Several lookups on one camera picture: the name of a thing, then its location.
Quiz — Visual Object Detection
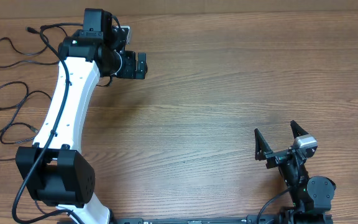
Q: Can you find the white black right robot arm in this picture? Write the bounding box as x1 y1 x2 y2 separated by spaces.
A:
246 120 336 224

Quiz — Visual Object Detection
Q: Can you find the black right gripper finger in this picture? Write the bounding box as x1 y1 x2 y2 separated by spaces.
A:
290 120 308 139
254 128 273 161

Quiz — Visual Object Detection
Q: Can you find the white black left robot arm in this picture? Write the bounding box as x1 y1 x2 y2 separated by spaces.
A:
15 8 148 223

